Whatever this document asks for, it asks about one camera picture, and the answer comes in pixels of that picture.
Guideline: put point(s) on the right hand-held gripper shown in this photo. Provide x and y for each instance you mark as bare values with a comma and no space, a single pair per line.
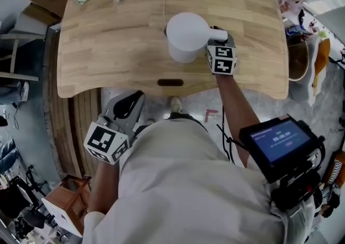
222,61

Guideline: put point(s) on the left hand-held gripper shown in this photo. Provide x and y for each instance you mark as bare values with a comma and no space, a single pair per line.
102,138

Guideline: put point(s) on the white electric kettle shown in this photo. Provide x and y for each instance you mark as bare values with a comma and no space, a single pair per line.
186,35

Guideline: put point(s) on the person's left forearm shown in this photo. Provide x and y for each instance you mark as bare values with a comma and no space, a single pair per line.
103,186

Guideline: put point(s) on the person's right forearm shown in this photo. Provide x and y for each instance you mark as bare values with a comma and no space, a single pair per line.
234,108

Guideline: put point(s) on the person's light shoe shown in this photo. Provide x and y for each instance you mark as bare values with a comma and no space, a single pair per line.
175,104

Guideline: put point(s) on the stack of wooden slats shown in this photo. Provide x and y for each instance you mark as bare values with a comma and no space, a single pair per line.
67,129

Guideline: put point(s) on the wooden table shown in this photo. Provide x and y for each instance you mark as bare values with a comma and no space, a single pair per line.
113,54

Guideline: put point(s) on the person's dark trousers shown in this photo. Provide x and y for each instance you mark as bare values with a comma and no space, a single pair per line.
186,117

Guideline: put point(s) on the person's white shirt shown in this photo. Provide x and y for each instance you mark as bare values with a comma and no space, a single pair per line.
183,189

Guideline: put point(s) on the small wooden crate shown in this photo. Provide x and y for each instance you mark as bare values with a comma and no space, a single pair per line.
72,197

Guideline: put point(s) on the black chest-mounted screen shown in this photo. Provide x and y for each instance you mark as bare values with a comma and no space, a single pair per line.
277,143

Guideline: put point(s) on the orange cushion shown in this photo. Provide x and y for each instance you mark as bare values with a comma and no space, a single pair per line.
322,59

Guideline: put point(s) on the white frame table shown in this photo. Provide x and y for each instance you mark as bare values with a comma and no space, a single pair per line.
16,57

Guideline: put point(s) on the black screen mount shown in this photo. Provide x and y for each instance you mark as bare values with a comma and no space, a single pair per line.
299,189

